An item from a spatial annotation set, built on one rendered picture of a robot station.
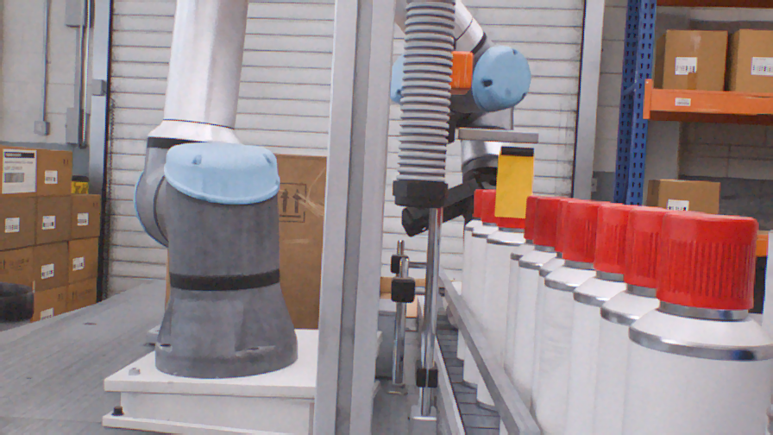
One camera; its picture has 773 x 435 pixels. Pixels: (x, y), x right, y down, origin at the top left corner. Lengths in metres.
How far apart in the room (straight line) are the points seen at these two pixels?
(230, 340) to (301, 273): 0.41
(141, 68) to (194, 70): 4.58
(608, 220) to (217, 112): 0.64
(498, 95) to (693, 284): 0.69
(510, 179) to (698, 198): 3.82
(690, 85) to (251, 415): 3.92
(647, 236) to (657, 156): 4.81
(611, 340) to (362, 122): 0.32
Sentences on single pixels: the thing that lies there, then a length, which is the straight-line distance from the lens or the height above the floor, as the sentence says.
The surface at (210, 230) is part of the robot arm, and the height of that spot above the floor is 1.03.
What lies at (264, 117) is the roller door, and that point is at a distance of 5.24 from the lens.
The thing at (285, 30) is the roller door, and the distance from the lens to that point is 5.27.
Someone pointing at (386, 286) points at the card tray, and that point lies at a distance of 1.84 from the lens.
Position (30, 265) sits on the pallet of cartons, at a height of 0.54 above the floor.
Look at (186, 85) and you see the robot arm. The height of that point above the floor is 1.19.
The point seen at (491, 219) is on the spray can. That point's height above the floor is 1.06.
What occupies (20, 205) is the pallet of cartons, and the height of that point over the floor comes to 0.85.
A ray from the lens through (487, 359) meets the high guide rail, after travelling 0.62.
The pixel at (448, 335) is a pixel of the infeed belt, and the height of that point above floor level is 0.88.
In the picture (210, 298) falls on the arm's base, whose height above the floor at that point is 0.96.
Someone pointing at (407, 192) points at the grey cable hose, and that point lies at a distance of 0.50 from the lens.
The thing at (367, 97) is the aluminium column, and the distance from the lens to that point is 0.63.
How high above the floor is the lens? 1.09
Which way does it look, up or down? 3 degrees down
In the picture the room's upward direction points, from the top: 3 degrees clockwise
